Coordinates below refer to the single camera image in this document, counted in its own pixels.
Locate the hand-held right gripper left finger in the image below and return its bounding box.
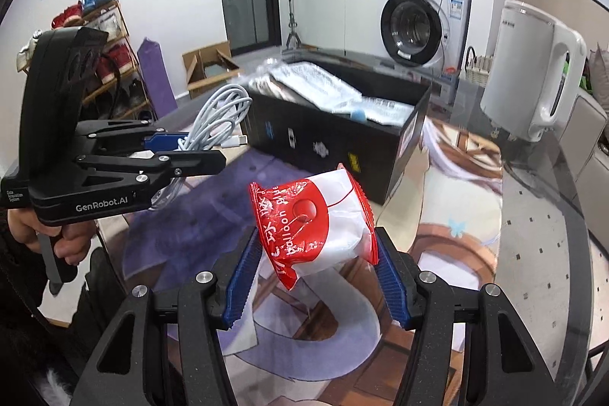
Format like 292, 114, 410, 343
78, 228, 263, 406

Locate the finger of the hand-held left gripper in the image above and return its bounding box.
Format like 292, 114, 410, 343
76, 118, 190, 153
73, 148, 228, 203

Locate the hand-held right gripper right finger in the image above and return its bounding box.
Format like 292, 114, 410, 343
373, 226, 593, 406

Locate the white cable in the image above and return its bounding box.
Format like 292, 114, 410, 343
152, 83, 253, 212

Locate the red and white balloon packet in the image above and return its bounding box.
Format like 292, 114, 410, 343
248, 163, 381, 290

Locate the black cardboard storage box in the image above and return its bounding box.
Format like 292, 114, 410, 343
247, 61, 431, 205

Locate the white medicine packet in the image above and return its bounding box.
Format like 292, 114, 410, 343
273, 64, 348, 95

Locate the person's left forearm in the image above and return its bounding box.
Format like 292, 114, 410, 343
0, 225, 124, 406

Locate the person's left hand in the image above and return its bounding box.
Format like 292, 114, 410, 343
7, 211, 92, 267

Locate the purple yoga mat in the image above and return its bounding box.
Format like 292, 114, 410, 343
137, 37, 178, 116

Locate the wooden shoe rack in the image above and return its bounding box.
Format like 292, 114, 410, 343
50, 0, 153, 121

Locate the open cardboard box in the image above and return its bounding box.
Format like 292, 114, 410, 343
182, 41, 241, 100

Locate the clear plastic bag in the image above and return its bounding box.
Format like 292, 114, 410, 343
352, 97, 415, 126

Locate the white counter cabinet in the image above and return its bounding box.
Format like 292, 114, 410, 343
291, 0, 381, 50

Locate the white wicker basket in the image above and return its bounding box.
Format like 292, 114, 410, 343
464, 46, 493, 83

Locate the white electric kettle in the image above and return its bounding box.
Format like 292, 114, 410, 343
480, 0, 588, 143

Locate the white washing machine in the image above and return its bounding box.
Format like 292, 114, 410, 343
378, 0, 474, 68

